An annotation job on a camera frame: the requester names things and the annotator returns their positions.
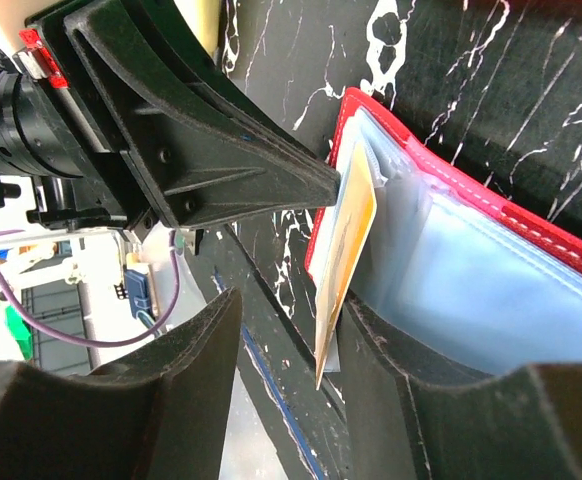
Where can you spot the red leather card holder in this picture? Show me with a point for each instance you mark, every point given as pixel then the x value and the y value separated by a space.
pixel 459 268

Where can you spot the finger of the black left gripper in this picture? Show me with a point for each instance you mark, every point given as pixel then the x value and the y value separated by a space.
pixel 201 151

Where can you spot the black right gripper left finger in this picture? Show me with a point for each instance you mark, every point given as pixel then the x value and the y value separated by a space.
pixel 159 412

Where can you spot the gold VIP credit card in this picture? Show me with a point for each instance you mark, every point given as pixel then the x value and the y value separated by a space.
pixel 351 227

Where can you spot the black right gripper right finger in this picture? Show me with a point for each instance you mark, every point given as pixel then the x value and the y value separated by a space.
pixel 413 413

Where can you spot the cream toy microphone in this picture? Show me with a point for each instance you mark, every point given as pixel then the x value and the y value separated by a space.
pixel 203 18

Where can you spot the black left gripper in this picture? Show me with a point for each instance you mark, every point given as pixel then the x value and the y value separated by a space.
pixel 75 186

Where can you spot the blue wallet on floor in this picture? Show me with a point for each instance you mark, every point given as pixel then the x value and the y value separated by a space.
pixel 138 288

